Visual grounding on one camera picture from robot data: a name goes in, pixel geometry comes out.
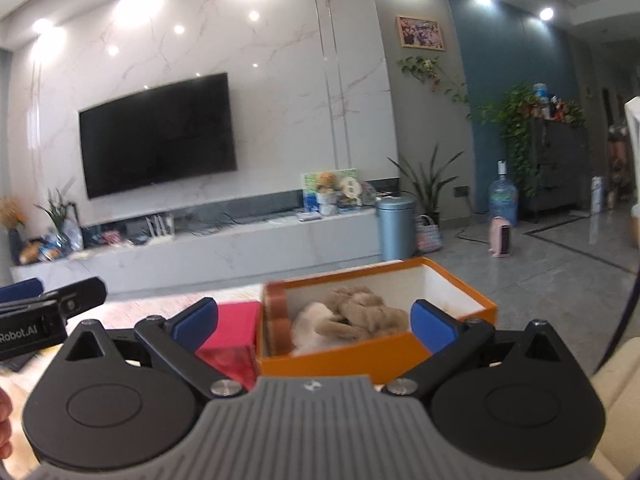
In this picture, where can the white fluffy plush toy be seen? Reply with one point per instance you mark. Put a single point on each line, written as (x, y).
(312, 325)

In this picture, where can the wall power socket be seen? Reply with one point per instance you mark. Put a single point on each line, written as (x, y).
(462, 190)

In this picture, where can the blue water jug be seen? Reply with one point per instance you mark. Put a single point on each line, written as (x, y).
(502, 200)

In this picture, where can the dark grey cabinet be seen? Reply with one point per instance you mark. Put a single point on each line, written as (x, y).
(562, 170)

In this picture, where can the red lidded clear box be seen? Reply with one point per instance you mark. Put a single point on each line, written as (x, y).
(232, 330)

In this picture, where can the tall leafy potted plant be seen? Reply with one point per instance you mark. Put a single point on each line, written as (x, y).
(427, 185)

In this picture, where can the white round hand fan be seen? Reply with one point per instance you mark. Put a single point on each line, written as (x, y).
(351, 190)

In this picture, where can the woven checked basket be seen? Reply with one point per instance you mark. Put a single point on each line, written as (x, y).
(428, 237)

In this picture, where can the hanging ivy on wall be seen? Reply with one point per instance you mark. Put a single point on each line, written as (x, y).
(425, 70)

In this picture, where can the brown teddy bear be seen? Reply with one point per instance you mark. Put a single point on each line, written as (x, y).
(326, 187)

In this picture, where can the wooden framed picture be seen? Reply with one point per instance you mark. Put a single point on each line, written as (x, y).
(420, 33)

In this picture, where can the person's left hand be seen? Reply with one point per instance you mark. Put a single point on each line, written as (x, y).
(4, 425)

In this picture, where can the grey marble television console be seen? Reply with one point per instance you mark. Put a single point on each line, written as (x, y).
(225, 255)

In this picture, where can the orange dried flowers vase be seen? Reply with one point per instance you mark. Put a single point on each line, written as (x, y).
(11, 215)

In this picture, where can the dark notebook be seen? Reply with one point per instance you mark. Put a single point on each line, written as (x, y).
(22, 365)

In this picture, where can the black wall television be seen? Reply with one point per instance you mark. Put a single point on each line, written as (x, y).
(157, 135)

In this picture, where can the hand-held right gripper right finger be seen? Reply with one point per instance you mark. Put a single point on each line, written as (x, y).
(431, 325)

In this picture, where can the trailing ivy on cabinet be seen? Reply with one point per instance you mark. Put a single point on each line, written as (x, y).
(515, 120)

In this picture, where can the orange cardboard box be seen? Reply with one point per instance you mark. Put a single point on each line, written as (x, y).
(340, 360)

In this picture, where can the pink space heater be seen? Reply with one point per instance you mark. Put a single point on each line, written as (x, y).
(501, 237)

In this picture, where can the green picture board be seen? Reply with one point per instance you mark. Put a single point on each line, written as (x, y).
(310, 180)

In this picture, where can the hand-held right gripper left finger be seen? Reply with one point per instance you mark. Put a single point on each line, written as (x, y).
(197, 321)

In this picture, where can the blue metal trash can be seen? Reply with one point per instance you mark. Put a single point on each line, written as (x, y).
(395, 230)

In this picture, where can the green plant in vase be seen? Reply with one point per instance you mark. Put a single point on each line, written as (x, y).
(57, 215)

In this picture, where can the brown plush rabbit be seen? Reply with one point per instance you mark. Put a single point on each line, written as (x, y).
(360, 312)

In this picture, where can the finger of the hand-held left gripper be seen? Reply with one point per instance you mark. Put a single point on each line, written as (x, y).
(82, 295)
(20, 291)

